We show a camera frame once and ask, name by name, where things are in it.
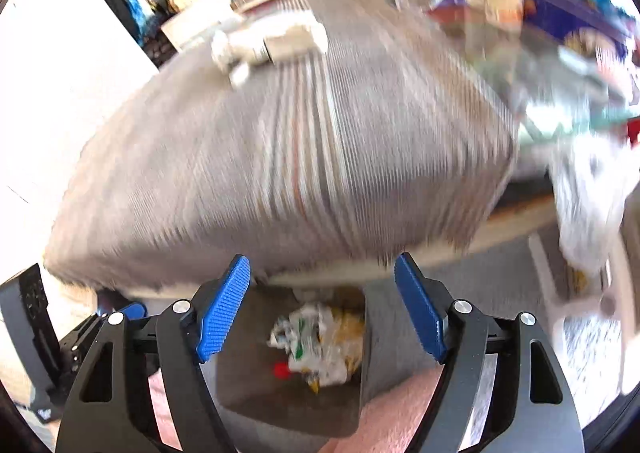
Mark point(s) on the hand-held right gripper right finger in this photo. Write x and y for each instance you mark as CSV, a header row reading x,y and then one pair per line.
x,y
420,308

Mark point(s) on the white plastic bag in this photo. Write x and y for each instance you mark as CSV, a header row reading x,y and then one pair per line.
x,y
590,203

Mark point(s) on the blue cookie tin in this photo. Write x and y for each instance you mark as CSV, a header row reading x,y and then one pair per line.
x,y
550,13

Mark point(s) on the blue hanging garment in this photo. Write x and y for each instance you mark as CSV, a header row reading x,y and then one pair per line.
x,y
135,3

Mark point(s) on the yellow bag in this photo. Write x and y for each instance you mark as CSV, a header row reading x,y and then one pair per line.
x,y
352,333

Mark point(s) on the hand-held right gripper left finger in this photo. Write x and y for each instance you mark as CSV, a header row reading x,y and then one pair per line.
x,y
222,313

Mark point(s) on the plaid grey tablecloth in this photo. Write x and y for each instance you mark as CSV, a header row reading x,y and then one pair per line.
x,y
275,158

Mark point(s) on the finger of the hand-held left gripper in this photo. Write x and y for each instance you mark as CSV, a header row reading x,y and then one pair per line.
x,y
132,310

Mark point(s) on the white chair frame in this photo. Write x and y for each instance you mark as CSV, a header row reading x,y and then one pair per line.
x,y
555,283

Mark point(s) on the bamboo folding screen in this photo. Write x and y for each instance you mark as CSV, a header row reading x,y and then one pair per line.
x,y
60,83

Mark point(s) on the dark grey trash bin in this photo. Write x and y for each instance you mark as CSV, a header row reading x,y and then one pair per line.
x,y
250,383

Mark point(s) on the beige TV stand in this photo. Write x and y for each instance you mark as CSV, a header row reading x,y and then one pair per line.
x,y
200,30

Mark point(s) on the crumpled white wrapper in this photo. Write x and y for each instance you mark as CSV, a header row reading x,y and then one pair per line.
x,y
232,50

